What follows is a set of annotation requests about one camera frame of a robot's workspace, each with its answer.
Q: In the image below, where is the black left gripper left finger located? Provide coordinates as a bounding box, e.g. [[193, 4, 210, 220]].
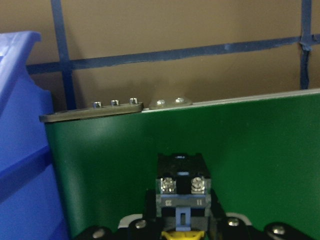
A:
[[144, 189, 160, 240]]

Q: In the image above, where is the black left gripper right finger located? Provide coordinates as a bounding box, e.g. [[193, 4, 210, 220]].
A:
[[207, 189, 227, 240]]

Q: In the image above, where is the yellow push button switch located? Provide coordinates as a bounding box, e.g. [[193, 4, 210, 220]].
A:
[[155, 153, 211, 240]]

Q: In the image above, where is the green conveyor belt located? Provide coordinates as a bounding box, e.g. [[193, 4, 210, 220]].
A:
[[40, 89, 320, 240]]

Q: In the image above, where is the blue bin with foam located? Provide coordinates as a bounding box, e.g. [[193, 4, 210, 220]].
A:
[[0, 31, 69, 240]]

